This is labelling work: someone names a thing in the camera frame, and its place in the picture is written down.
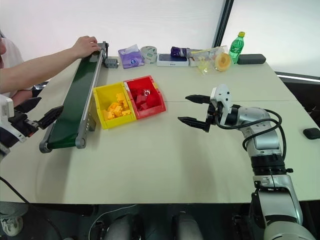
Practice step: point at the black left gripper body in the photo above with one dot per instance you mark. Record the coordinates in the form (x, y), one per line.
(21, 122)

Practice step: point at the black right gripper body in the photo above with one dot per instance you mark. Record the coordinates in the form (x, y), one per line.
(214, 112)

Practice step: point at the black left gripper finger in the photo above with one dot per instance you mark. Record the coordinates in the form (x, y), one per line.
(51, 116)
(28, 104)

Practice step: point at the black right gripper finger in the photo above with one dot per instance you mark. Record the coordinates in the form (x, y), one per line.
(195, 123)
(198, 98)

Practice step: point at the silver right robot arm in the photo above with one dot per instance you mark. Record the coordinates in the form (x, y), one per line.
(265, 140)

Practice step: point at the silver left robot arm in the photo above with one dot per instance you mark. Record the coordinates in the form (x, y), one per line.
(6, 140)

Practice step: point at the person's bare forearm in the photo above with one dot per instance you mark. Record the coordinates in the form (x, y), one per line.
(35, 70)

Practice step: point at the clear plastic bag with items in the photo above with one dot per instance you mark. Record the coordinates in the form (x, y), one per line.
(205, 53)

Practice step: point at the person's bare hand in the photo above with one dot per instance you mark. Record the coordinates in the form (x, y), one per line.
(85, 46)

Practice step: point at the dark chair part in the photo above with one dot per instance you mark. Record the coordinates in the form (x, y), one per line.
(40, 88)

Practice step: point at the yellow plastic wrapper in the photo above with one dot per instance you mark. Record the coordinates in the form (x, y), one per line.
(203, 67)

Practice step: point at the red plastic bin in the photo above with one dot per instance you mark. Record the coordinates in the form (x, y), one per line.
(160, 106)

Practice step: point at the orange melon half toy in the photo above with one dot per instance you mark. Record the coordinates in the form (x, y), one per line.
(222, 62)

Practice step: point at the white phone box dark lid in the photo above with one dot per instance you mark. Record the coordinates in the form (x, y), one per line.
(172, 60)

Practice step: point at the purple folded bag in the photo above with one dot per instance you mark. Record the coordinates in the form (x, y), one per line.
(178, 51)

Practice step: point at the yellow plastic bin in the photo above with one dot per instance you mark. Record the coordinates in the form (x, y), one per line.
(100, 97)

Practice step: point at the red toy brick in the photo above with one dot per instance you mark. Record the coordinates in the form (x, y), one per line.
(144, 107)

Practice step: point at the person in white shirt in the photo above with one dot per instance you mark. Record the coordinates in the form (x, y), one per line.
(10, 53)

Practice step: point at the yellow toy brick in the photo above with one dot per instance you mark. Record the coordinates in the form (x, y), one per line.
(126, 112)
(114, 106)
(108, 115)

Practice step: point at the green soda bottle yellow cap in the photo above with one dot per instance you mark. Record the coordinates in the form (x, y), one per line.
(236, 50)

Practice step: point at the long black case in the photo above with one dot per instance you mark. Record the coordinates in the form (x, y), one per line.
(251, 59)

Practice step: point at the grey round tape roll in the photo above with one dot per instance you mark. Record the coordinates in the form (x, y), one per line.
(148, 53)

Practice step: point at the purple tissue pack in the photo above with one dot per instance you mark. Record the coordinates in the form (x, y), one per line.
(131, 58)

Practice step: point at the small grey block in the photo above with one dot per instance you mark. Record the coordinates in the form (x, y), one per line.
(111, 62)

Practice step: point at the grey white round object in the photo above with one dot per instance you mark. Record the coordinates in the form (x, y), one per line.
(11, 217)

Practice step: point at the black mouse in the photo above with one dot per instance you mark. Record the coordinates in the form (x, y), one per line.
(312, 133)

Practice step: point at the grey rounded shape under table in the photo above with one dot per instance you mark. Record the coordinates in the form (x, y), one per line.
(187, 227)
(122, 227)

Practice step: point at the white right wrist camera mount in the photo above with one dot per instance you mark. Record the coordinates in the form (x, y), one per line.
(223, 96)

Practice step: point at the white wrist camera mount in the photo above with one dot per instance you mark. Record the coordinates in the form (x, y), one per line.
(223, 96)
(6, 108)

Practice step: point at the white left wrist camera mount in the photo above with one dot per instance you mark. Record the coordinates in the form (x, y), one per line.
(6, 108)

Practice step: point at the green conveyor belt grey frame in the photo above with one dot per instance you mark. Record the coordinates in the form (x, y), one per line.
(72, 100)

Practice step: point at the dark window post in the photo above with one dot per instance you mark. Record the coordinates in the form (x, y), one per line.
(222, 22)

